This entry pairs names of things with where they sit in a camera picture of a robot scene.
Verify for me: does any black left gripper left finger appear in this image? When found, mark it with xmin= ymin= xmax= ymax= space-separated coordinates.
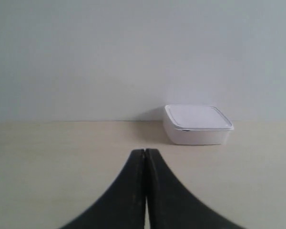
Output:
xmin=63 ymin=149 xmax=146 ymax=229

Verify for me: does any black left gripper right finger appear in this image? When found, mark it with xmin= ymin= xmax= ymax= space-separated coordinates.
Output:
xmin=145 ymin=149 xmax=240 ymax=229

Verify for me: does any white lidded plastic container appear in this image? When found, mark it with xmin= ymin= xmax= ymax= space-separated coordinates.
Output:
xmin=163 ymin=104 xmax=234 ymax=145

